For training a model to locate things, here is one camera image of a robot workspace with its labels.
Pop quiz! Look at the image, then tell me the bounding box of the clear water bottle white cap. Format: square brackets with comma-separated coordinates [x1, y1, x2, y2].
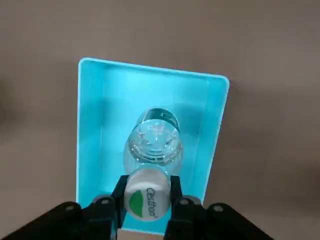
[122, 107, 185, 223]

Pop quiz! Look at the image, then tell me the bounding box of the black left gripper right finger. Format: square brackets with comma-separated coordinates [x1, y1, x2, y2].
[164, 175, 275, 240]

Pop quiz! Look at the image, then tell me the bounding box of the blue plastic tray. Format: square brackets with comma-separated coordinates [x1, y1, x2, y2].
[75, 57, 231, 237]

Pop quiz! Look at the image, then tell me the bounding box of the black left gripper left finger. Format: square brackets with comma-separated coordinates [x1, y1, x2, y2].
[0, 175, 130, 240]

